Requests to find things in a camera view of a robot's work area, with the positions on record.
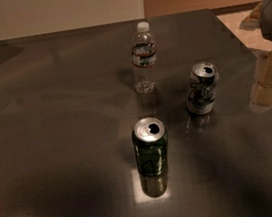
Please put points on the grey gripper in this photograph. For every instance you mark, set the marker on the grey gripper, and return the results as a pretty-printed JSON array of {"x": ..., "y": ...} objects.
[{"x": 261, "y": 17}]

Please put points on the silver 7up can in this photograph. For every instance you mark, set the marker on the silver 7up can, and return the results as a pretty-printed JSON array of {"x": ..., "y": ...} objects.
[{"x": 202, "y": 85}]

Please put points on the green soda can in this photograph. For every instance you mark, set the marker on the green soda can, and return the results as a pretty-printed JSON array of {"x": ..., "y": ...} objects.
[{"x": 150, "y": 140}]

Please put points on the clear plastic water bottle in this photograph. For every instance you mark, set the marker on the clear plastic water bottle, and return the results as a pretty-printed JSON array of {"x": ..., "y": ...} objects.
[{"x": 143, "y": 51}]

